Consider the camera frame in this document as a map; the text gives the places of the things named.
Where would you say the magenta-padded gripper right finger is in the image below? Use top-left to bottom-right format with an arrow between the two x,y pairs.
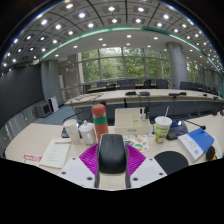
124,143 -> 168,190

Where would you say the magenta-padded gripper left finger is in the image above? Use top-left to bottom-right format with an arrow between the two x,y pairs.
57,142 -> 102,190

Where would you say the black computer mouse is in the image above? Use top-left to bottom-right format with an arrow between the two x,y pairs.
98,133 -> 128,175

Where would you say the black mouse pad with wrist rest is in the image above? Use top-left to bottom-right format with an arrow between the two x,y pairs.
153,150 -> 190,176

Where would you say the white booklet with red header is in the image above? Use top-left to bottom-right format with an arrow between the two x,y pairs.
39,138 -> 72,169

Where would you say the colourful sticker sheet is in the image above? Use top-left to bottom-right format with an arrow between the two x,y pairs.
123,134 -> 151,153

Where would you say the white lidded mug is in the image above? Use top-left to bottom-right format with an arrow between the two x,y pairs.
78,120 -> 98,146

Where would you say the green printed cup with straw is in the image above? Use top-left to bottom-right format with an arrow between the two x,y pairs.
154,106 -> 173,145

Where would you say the red and white leaflet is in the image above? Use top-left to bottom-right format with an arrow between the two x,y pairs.
22,153 -> 43,167

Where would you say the white desk organiser box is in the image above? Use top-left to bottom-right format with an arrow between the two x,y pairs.
113,107 -> 151,136

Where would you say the red drink bottle green band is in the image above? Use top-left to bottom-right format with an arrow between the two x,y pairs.
91,103 -> 110,143

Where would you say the blue and white book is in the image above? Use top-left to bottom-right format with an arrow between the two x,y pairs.
177,127 -> 216,163

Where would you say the white box-shaped appliance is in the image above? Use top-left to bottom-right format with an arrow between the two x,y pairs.
34,100 -> 53,118

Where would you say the long curved conference desk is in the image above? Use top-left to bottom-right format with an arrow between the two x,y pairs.
64,88 -> 224,108

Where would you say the group of black office chairs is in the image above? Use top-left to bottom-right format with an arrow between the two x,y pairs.
82,78 -> 224,96

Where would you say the group of ceiling lights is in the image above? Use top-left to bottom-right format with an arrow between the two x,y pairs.
1,1 -> 221,68

